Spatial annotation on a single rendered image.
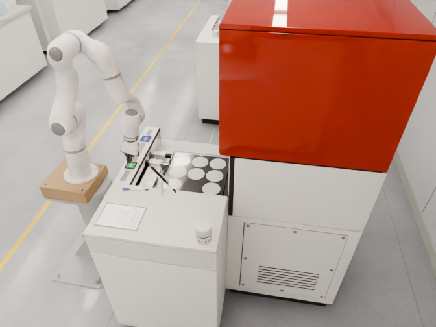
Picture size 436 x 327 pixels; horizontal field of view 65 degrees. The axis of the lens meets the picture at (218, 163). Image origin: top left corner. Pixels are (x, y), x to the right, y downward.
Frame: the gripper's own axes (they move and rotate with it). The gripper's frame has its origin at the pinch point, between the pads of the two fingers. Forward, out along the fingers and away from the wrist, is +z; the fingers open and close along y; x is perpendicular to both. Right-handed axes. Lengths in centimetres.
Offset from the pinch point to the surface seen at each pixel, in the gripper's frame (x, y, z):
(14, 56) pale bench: -241, 239, 109
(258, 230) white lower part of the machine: 16, -79, 11
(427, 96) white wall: -148, -207, -20
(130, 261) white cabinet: 50, -20, 18
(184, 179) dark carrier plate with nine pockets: 0.0, -32.5, 4.3
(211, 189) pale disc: 5.3, -48.4, 0.9
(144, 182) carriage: 4.3, -10.8, 10.9
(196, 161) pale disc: -16.4, -36.0, 3.6
